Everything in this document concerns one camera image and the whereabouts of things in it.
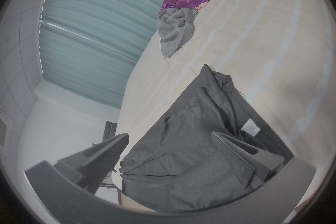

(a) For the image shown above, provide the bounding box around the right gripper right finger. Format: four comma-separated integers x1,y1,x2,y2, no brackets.
211,132,284,189

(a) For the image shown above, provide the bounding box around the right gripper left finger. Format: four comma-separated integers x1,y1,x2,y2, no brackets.
56,133,130,194

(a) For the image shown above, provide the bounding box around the black garment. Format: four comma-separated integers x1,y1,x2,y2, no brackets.
119,64,294,213

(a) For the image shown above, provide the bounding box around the bed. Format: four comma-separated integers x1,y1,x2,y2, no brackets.
111,0,336,218

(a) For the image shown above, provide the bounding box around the white ceiling air vent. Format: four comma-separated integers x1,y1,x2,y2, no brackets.
0,110,12,151

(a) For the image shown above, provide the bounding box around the grey knitted garment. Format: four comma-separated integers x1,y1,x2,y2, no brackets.
157,7,199,58

